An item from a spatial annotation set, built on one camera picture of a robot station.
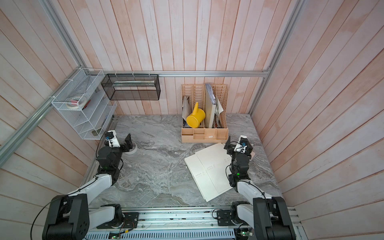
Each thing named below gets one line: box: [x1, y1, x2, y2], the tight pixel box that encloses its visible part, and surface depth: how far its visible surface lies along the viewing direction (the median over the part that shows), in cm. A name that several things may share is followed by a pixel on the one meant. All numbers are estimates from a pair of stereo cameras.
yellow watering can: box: [186, 102, 206, 128], surface depth 100 cm
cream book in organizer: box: [205, 85, 217, 128], surface depth 98 cm
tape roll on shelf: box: [66, 95, 86, 109], surface depth 75 cm
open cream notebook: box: [184, 142, 233, 203], surface depth 89 cm
